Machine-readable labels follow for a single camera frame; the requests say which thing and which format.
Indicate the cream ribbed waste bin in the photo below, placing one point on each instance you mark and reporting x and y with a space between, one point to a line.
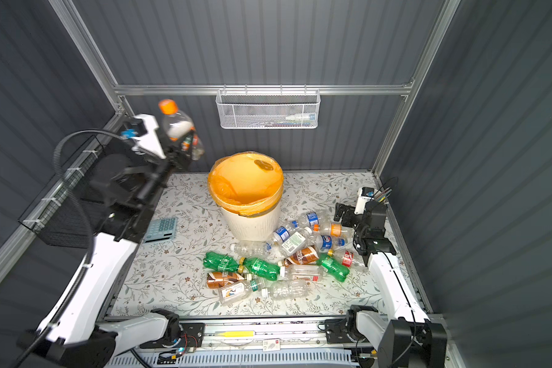
255 228

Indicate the clear bottle orange cap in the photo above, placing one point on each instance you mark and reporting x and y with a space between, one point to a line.
180 129

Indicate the clear bottle white cap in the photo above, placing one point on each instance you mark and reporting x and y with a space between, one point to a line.
252 249

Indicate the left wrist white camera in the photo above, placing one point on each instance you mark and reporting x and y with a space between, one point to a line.
141 132

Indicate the teal desk calculator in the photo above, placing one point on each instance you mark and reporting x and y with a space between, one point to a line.
160 230

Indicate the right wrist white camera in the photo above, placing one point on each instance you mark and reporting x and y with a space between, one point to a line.
364 195

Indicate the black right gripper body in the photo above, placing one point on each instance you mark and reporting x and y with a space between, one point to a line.
360 230

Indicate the green soda bottle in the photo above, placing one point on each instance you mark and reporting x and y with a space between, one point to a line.
222 263
261 268

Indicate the right green soda bottle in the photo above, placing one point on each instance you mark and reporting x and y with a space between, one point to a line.
261 268

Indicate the brown label tea bottle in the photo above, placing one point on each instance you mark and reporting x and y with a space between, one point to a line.
219 279

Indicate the orange plastic bin liner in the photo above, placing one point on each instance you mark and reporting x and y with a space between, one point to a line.
247 184

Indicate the left green soda bottle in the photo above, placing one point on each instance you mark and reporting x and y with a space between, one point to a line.
222 263

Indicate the pepsi label clear bottle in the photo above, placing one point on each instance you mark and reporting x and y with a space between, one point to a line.
323 243

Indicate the yellow tool on rail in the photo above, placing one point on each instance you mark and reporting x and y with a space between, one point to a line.
236 334

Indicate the clear crushed bottle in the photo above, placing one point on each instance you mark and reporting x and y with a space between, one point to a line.
289 289

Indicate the white wire wall basket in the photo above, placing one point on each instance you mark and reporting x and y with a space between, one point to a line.
268 110

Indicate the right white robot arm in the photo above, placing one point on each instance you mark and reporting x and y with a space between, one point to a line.
404 335

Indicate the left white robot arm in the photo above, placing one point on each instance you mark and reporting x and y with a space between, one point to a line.
71 335

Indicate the black wire side basket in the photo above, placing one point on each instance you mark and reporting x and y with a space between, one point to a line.
52 217

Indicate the brown cola bottle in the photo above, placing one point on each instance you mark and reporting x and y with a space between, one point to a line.
305 256

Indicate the wrist white camera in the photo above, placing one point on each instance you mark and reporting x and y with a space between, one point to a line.
364 195
141 132

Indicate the blue label water bottle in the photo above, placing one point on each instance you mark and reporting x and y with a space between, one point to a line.
284 231

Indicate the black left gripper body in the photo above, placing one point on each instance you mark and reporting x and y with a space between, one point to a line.
172 162

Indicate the green bottle yellow cap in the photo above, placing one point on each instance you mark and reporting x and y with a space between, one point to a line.
333 267

